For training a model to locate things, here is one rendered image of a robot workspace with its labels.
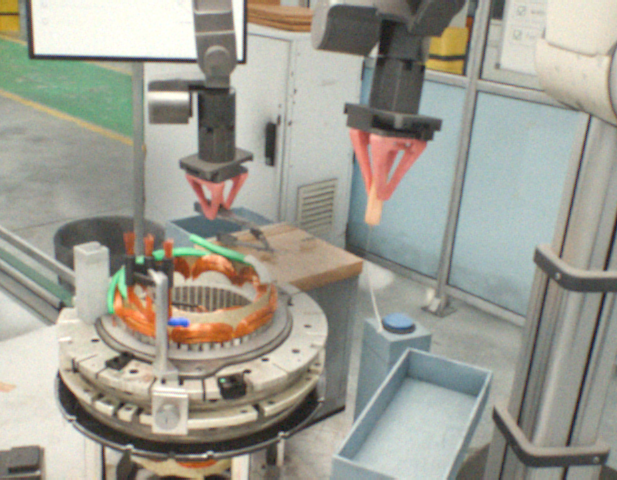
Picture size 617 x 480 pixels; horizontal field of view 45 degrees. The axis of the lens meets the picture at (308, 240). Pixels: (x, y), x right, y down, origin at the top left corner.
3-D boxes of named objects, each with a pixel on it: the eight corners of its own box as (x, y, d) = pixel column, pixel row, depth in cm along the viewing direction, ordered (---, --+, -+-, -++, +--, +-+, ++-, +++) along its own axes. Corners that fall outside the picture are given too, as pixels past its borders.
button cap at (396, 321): (393, 333, 103) (394, 327, 103) (378, 320, 106) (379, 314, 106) (417, 329, 105) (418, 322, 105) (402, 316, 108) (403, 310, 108)
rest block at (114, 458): (131, 470, 105) (131, 439, 103) (117, 497, 100) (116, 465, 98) (101, 466, 105) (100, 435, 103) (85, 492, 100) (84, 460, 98)
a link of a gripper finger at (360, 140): (375, 206, 80) (389, 119, 77) (337, 191, 85) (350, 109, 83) (423, 207, 83) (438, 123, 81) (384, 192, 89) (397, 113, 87)
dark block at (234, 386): (216, 390, 79) (217, 372, 78) (238, 385, 80) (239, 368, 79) (224, 400, 77) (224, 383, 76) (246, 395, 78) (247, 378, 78)
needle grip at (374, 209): (362, 222, 85) (371, 170, 84) (368, 221, 86) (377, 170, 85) (375, 225, 84) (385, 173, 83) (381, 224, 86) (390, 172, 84)
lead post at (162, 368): (161, 384, 76) (162, 280, 72) (152, 372, 78) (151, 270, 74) (178, 380, 77) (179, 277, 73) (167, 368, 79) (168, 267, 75)
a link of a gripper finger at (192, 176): (184, 216, 117) (183, 160, 112) (216, 202, 122) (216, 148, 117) (216, 230, 113) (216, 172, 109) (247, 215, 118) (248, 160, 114)
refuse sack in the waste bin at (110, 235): (36, 320, 267) (31, 228, 254) (129, 291, 294) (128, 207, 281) (95, 364, 243) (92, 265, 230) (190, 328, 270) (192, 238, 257)
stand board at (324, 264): (194, 255, 122) (194, 242, 121) (283, 234, 134) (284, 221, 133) (270, 302, 108) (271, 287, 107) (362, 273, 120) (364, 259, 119)
